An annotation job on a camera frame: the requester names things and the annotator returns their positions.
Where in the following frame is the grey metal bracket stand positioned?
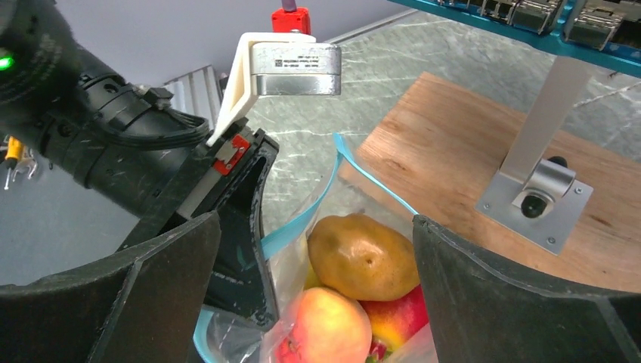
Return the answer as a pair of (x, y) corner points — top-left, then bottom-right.
(475, 56), (595, 255)

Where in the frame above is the black aluminium base frame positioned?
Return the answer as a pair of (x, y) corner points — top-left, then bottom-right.
(163, 65), (222, 130)

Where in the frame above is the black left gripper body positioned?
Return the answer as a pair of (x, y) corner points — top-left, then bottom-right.
(117, 127), (279, 250)

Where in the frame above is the brown potato toy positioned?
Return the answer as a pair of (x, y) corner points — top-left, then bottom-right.
(307, 213), (420, 301)

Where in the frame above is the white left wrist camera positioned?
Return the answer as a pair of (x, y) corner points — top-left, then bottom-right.
(206, 1), (342, 146)

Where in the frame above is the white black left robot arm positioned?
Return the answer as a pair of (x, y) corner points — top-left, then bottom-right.
(1, 1), (279, 330)

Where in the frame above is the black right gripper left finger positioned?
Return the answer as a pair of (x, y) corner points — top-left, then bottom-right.
(1, 213), (221, 362)

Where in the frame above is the pink peach toy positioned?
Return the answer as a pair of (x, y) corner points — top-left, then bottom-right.
(274, 287), (373, 362)

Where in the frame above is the grey blue network switch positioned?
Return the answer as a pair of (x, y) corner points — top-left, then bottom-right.
(397, 0), (640, 77)

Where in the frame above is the red apple toy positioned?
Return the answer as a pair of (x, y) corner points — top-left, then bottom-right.
(360, 285), (429, 352)

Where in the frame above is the wooden board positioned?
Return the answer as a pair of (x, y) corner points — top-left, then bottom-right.
(357, 73), (640, 292)

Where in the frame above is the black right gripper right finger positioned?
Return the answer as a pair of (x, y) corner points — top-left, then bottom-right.
(413, 215), (640, 362)

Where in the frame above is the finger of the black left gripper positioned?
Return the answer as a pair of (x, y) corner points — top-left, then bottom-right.
(204, 156), (278, 331)

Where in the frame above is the clear zip top bag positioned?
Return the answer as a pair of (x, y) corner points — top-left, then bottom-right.
(193, 134), (437, 362)

